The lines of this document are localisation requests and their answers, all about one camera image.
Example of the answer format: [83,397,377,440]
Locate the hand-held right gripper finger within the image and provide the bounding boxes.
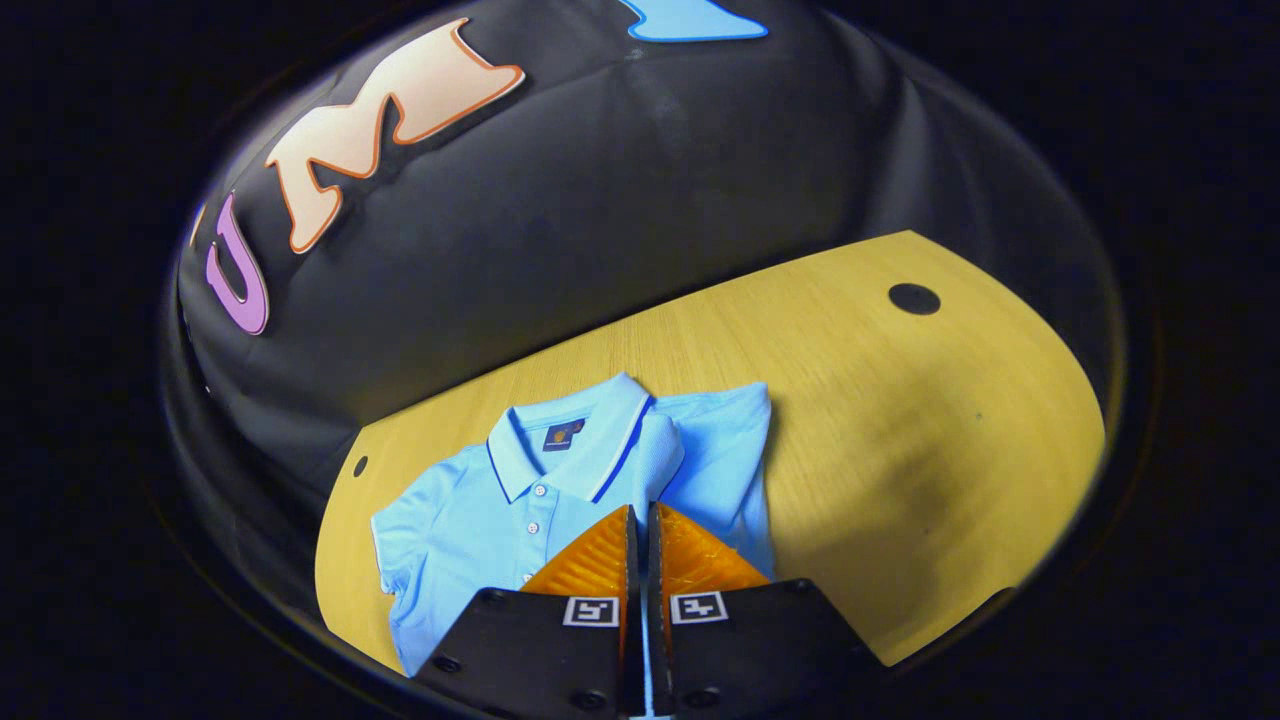
[646,502,889,720]
[413,503,643,720]

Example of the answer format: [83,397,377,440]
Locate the light blue polo T-shirt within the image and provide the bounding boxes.
[370,372,779,716]

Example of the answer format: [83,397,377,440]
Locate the black backdrop cloth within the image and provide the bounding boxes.
[160,0,1129,651]

